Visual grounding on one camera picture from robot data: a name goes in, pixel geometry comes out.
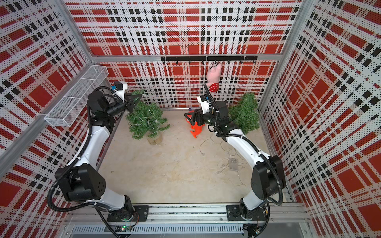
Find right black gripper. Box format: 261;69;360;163
186;108;220;127

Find small christmas tree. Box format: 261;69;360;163
229;93;260;134
126;90;170;145

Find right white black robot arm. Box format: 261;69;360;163
184;85;286;221

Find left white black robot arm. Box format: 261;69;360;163
47;81;141;221

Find red shark plush toy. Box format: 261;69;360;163
187;120;204;138

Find pink pig plush toy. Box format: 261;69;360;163
206;63;222;93

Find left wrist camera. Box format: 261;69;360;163
112;81;128;102

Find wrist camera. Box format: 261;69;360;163
112;81;128;102
197;94;213;115

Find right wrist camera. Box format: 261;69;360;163
197;94;213;115

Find white wire mesh shelf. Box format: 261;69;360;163
45;65;108;127

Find black hook rail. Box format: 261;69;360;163
160;55;259;63

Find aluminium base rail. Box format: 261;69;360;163
63;203;313;236

